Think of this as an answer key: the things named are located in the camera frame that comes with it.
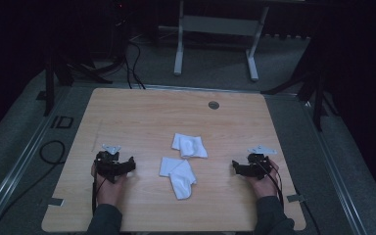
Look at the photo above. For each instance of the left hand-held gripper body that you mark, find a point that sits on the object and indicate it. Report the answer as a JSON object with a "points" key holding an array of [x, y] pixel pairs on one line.
{"points": [[109, 164]]}

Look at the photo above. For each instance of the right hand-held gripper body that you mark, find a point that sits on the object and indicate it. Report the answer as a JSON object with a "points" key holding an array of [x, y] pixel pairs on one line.
{"points": [[258, 164]]}

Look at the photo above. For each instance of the person's right hand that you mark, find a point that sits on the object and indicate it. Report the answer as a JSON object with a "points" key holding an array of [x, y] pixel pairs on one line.
{"points": [[266, 186]]}

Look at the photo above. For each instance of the person's left hand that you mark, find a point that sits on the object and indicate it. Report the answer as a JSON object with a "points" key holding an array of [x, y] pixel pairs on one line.
{"points": [[109, 192]]}

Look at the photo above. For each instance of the large white sock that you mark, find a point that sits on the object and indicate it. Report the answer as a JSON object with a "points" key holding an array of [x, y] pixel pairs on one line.
{"points": [[179, 176]]}

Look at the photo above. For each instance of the grey tape strip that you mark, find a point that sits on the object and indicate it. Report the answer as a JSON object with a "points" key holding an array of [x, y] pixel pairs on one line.
{"points": [[296, 198]]}

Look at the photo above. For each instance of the small white sock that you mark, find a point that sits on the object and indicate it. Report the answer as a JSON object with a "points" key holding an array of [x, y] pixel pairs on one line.
{"points": [[189, 146]]}

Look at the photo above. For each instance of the round grey table grommet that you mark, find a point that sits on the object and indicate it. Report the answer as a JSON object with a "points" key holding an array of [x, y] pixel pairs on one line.
{"points": [[213, 105]]}

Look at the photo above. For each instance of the black metal stand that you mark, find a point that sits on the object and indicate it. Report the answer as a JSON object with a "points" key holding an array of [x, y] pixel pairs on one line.
{"points": [[50, 78], [316, 88]]}

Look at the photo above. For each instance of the metal floor rail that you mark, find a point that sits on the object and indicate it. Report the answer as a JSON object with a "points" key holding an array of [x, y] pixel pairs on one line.
{"points": [[19, 156], [333, 163]]}

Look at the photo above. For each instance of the white metal desk frame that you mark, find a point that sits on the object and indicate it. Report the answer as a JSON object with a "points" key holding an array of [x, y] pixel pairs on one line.
{"points": [[220, 26]]}

